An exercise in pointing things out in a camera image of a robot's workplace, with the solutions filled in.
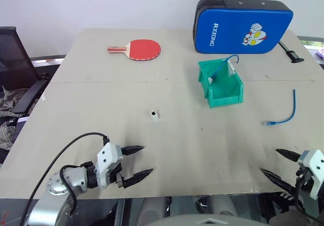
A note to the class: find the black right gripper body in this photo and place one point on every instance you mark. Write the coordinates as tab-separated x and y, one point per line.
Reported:
305	180

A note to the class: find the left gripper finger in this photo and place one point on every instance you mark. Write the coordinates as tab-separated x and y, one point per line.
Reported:
131	149
134	178

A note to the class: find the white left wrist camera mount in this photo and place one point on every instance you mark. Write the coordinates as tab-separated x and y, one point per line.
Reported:
107	157

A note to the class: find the grey robot torso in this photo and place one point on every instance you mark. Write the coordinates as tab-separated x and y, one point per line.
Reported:
207	221

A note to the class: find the black clamp tool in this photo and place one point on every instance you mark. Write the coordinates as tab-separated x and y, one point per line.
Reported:
291	54

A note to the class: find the purple object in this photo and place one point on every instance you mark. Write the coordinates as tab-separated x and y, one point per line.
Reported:
321	52

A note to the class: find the green plastic bin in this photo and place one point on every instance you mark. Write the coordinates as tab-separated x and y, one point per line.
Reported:
225	94

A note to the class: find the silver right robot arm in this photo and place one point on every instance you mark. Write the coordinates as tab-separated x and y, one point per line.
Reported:
287	218

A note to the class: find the small white adapter block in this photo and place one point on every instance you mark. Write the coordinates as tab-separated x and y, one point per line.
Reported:
155	115

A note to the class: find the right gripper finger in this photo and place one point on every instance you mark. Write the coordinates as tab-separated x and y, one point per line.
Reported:
289	155
279	181

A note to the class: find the blue RXIONG kick pad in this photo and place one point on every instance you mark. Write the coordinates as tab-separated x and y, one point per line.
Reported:
240	26

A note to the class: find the black office chair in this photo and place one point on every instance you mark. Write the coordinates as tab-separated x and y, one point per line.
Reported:
15	59

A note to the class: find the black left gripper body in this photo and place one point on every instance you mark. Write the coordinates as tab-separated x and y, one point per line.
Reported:
113	175

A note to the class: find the red table tennis paddle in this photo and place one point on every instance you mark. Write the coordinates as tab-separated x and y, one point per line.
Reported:
144	49

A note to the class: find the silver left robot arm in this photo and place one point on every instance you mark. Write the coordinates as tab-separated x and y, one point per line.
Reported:
48	210

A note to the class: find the plaid cloth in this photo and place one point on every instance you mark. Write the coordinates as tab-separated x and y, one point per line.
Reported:
10	104

